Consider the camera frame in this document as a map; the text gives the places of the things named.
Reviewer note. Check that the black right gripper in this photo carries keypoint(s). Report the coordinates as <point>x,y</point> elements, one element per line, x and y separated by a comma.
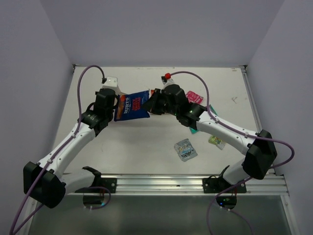
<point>151,105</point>

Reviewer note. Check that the blue Burts chips bag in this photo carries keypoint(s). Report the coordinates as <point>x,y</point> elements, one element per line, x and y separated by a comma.
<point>129,106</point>

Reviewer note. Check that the lilac paper bag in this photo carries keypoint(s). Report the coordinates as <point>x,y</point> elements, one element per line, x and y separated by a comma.
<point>119,92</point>

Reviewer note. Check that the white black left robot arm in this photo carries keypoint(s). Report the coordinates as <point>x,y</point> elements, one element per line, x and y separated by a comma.
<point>88,127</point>

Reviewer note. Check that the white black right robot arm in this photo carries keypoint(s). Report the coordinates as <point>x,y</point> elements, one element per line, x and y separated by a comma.
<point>199,118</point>

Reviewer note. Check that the pink snack packet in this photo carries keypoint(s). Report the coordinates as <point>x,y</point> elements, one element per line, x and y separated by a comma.
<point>194,97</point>

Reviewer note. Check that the green red candy packet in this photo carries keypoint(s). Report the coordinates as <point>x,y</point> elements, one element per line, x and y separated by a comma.
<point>193,131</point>

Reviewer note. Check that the silver blue snack packet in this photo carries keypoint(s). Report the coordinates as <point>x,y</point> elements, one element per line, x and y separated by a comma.
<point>185,150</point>

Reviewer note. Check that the yellow green snack packet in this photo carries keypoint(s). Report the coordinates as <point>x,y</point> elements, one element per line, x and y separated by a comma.
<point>217,142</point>

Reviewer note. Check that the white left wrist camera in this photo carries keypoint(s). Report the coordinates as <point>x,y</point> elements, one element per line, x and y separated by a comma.
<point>110,83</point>

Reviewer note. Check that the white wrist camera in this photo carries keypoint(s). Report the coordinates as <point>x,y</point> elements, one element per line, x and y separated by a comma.
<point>167,79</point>
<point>110,83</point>

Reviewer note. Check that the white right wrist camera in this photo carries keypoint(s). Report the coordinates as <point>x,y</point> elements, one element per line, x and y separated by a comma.
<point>167,79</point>

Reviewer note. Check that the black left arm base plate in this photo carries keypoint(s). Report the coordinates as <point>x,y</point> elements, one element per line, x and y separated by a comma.
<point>107,183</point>

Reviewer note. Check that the aluminium front rail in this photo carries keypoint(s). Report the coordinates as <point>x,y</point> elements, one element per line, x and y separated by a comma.
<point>154,185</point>

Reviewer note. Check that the aluminium rail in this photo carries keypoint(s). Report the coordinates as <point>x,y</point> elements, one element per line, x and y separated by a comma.
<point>154,185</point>
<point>256,115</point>

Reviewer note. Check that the aluminium right side rail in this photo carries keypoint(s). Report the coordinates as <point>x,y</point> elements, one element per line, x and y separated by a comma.
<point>256,115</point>

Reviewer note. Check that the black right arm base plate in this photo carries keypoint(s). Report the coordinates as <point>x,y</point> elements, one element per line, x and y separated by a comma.
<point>213,184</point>

